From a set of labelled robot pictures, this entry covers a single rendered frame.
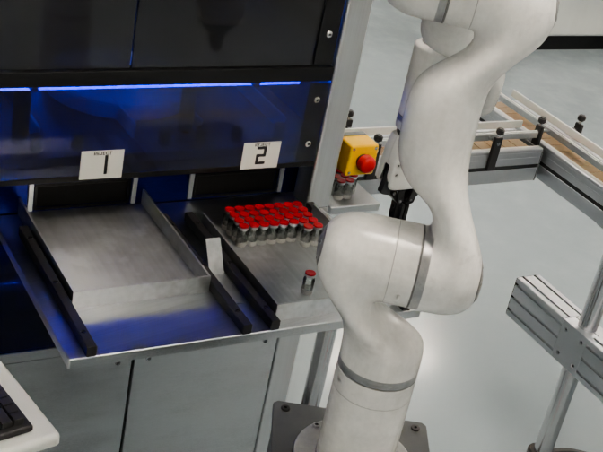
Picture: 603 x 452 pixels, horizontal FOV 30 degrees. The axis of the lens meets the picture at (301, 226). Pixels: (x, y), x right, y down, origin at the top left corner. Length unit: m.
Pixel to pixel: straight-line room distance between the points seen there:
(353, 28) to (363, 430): 0.92
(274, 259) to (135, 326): 0.38
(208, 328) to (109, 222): 0.38
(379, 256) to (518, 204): 3.35
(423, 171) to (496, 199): 3.36
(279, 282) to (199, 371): 0.48
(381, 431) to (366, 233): 0.32
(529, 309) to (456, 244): 1.56
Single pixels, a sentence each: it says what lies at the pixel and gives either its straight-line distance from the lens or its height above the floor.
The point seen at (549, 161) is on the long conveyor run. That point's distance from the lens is 2.93.
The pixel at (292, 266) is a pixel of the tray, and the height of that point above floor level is 0.88.
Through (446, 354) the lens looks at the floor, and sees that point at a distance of 3.71.
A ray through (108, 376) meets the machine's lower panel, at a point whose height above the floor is 0.51.
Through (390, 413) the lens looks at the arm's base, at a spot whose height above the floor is 1.00.
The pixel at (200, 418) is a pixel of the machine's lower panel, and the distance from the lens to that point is 2.65.
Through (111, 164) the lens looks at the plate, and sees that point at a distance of 2.18.
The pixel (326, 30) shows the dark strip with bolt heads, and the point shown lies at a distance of 2.26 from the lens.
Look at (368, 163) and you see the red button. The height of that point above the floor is 1.00.
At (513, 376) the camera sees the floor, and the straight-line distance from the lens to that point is 3.71.
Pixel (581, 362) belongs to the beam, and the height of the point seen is 0.48.
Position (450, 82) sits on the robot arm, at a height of 1.50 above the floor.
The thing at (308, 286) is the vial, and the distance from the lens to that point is 2.11.
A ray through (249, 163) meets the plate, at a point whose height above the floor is 1.00.
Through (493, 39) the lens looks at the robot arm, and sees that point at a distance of 1.46.
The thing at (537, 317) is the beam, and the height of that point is 0.50.
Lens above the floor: 1.98
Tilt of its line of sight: 28 degrees down
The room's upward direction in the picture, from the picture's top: 12 degrees clockwise
